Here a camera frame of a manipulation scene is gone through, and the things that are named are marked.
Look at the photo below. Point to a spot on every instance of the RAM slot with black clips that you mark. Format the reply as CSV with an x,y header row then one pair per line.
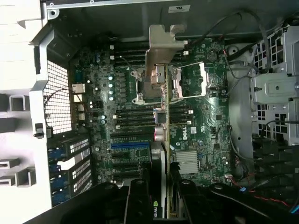
x,y
130,51
133,61
135,109
135,120

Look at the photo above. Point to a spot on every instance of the green Dell motherboard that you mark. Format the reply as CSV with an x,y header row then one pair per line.
x,y
201,116

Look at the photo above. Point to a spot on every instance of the black silver PC case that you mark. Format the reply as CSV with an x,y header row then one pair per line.
x,y
105,21

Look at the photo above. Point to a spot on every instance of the CPU socket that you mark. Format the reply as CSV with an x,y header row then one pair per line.
x,y
137,80

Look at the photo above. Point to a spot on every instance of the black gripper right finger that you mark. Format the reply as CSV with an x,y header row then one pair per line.
x,y
194,205

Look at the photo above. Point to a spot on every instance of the short black expansion slot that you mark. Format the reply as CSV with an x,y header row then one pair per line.
x,y
118,156

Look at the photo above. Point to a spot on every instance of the blue expansion slot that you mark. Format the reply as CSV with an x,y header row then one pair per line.
x,y
130,146

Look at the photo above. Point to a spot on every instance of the RAM slot with white clips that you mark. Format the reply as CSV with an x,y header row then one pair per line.
x,y
130,45
135,125
130,56
135,115

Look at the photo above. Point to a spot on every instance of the round coin cell battery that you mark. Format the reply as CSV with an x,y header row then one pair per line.
x,y
213,56

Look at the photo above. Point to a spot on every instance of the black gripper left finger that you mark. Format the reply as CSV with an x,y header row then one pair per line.
x,y
137,205

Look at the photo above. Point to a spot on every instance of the grey printed parts rack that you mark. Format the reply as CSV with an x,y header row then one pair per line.
x,y
23,179

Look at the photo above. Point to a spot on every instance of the silver perforated disk bay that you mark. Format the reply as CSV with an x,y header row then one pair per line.
x,y
275,88

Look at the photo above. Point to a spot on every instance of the long black expansion slot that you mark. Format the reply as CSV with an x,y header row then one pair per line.
x,y
126,165
123,175
130,136

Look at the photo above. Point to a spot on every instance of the silver finned chipset heatsink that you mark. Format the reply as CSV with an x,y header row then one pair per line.
x,y
187,162

